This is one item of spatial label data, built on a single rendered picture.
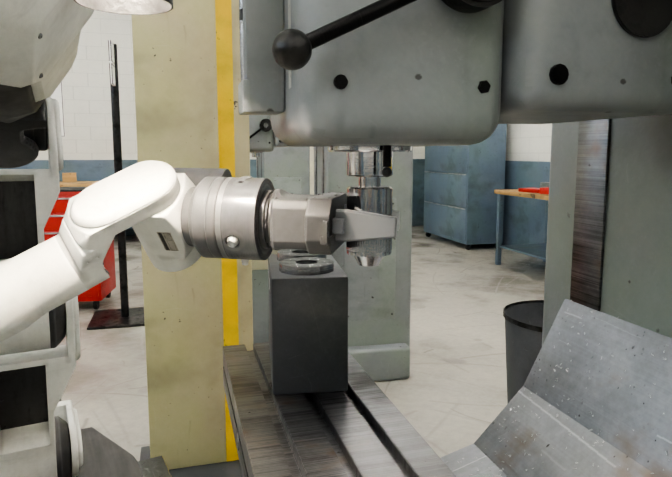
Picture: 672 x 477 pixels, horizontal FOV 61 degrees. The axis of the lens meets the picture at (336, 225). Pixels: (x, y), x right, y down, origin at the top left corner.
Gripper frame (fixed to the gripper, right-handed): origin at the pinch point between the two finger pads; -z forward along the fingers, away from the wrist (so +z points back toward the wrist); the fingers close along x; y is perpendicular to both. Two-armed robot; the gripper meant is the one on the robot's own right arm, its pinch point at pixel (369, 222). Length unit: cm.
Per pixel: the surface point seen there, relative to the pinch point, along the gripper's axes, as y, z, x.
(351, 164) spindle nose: -6.0, 1.7, -1.8
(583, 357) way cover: 20.0, -27.5, 21.2
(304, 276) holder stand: 12.0, 12.7, 26.5
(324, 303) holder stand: 16.1, 9.5, 26.5
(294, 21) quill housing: -18.2, 5.7, -9.6
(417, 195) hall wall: 68, 19, 983
